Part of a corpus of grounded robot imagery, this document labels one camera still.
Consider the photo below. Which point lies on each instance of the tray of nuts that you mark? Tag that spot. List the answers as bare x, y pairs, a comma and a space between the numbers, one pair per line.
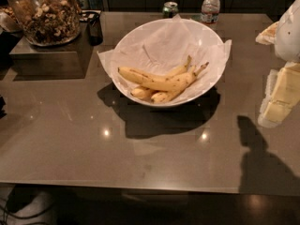
8, 20

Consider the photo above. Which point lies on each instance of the clear plastic water bottle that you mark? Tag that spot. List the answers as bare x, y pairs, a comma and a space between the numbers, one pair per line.
209, 11

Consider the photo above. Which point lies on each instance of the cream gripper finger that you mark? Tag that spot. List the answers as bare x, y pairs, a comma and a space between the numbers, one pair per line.
267, 36
282, 93

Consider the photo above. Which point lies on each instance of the yellow banana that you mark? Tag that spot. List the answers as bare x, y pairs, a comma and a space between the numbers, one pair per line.
183, 81
144, 93
161, 83

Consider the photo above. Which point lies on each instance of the white bowl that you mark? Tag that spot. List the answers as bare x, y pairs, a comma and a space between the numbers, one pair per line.
159, 46

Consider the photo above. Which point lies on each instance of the green soda can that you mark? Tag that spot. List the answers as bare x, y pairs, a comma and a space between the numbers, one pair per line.
170, 9

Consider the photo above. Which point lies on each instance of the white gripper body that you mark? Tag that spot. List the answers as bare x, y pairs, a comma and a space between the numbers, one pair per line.
289, 37

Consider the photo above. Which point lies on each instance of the dark metal pedestal box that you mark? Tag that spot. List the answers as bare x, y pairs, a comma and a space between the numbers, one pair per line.
69, 61

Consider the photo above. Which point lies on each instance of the white paper liner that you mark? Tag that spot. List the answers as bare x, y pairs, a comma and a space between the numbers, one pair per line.
167, 62

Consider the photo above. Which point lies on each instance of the black scoop cup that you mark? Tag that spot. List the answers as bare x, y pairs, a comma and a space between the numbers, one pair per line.
94, 29

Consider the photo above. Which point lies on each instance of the glass jar of nuts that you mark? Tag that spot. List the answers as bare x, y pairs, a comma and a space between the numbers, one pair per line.
47, 23

